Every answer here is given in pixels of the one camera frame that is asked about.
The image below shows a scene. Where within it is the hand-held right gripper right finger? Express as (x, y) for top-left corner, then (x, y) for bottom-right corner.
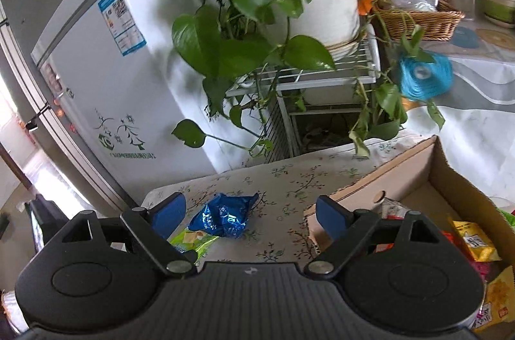
(304, 194), (445, 280)

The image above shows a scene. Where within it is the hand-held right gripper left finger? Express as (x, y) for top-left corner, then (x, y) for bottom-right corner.
(60, 191), (194, 278)

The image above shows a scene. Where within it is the green snack packet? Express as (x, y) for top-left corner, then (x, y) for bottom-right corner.
(169, 229), (220, 264)

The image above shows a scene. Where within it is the blue foil snack packet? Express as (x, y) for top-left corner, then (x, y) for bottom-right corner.
(188, 192), (260, 238)

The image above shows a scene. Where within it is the cardboard box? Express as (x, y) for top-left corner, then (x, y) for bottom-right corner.
(304, 135), (515, 333)

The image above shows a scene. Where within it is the yellow black-print snack packet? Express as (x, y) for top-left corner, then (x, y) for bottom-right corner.
(448, 217), (502, 262)

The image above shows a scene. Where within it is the floral tablecloth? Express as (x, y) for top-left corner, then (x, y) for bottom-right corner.
(141, 135), (435, 264)

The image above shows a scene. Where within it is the white plastic tub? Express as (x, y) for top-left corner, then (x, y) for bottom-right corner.
(302, 82), (365, 107)

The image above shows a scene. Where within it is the black chair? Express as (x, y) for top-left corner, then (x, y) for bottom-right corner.
(24, 194), (65, 256)

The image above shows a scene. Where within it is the white chest freezer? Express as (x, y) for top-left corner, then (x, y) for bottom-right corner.
(0, 0), (251, 213)

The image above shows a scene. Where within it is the blue ribbon spool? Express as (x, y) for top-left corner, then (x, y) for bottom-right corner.
(396, 53), (454, 100)

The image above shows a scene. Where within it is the green pothos plant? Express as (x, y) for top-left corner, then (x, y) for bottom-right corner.
(159, 0), (445, 159)

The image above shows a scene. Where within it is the large white plant pot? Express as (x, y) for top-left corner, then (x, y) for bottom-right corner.
(266, 0), (361, 50)

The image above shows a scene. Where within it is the wicker basket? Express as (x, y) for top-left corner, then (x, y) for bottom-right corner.
(374, 0), (466, 42)

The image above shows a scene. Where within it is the blue round coaster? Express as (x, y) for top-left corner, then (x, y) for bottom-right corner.
(450, 25), (480, 49)

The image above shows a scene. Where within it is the woven round coaster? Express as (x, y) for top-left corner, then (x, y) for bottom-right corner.
(481, 28), (515, 52)

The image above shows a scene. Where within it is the green striped plant pot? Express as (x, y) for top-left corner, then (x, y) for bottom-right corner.
(481, 0), (515, 28)

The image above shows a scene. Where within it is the white wire rack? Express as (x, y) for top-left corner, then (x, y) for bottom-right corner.
(225, 24), (383, 164)

